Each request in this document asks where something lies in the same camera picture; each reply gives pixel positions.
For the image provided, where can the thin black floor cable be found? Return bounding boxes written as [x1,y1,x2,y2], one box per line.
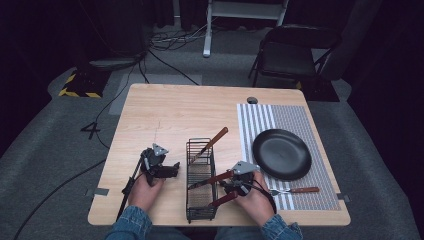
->
[94,49,149,150]

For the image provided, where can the person's legs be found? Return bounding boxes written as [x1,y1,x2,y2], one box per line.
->
[146,226,268,240]

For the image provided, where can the grey striped placemat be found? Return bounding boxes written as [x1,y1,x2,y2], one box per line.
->
[236,102,342,212]

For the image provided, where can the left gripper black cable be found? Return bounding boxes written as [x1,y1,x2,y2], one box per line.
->
[115,155,144,222]

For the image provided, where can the wooden-handled fork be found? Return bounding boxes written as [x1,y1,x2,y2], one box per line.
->
[268,186,321,197]

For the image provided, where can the black yellow striped base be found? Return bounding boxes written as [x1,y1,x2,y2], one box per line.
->
[57,67,112,100]

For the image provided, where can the black round plate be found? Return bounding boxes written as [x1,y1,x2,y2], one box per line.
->
[251,128,313,182]

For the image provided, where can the grey tape piece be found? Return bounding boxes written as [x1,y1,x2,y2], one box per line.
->
[335,192,352,204]
[84,187,111,198]

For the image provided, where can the black folding chair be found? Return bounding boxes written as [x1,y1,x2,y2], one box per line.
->
[247,23,344,90]

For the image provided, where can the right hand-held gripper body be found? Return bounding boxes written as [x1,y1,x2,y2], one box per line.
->
[222,160,261,198]

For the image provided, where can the wooden-handled cutlery piece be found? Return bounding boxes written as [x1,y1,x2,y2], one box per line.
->
[191,126,230,165]

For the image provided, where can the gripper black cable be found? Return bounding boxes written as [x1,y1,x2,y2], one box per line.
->
[250,179,278,215]
[115,155,144,222]

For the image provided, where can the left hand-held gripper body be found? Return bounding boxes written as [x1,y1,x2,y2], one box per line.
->
[140,142,170,187]

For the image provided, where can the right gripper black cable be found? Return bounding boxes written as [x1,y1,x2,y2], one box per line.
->
[250,179,278,215]

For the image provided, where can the long black floor cable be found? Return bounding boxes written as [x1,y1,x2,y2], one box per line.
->
[12,158,108,240]

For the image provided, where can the white metal stand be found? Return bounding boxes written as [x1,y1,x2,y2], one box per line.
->
[202,0,290,59]

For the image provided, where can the person's left hand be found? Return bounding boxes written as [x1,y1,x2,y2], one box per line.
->
[127,172,166,213]

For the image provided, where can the black wire cutlery rack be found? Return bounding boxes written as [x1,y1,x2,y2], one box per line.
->
[185,137,220,224]

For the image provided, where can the grey stand foot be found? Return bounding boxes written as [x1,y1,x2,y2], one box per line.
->
[87,55,146,72]

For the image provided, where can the bundle of floor cables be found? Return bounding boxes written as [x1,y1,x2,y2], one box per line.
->
[146,16,218,86]

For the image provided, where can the person's right hand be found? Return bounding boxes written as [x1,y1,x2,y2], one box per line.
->
[232,170,277,228]

